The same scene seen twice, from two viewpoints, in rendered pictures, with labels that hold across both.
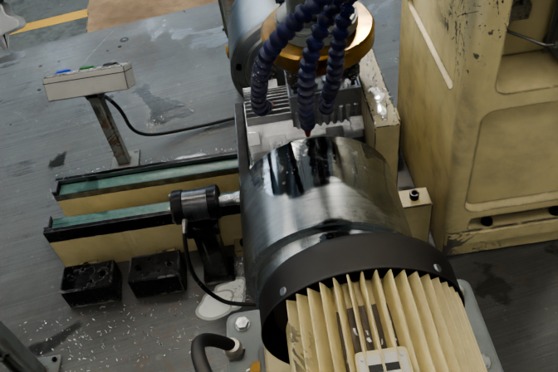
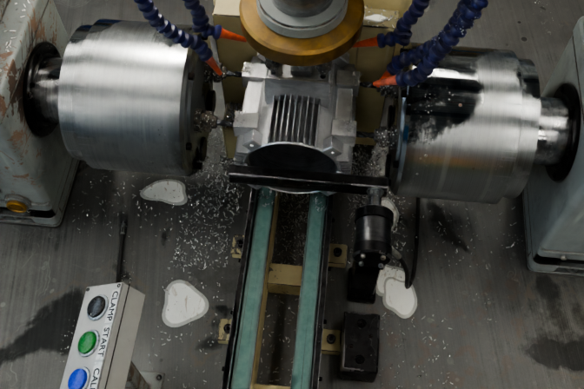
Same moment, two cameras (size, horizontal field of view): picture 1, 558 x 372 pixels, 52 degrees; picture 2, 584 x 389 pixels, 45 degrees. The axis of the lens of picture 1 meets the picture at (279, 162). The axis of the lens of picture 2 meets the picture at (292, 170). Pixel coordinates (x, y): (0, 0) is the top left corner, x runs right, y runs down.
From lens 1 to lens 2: 0.99 m
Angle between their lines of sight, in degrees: 50
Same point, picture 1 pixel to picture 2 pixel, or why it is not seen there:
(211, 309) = (404, 301)
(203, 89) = (34, 271)
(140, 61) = not seen: outside the picture
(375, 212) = (502, 52)
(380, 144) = not seen: hidden behind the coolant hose
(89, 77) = (117, 336)
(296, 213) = (502, 101)
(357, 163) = not seen: hidden behind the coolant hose
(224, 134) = (143, 254)
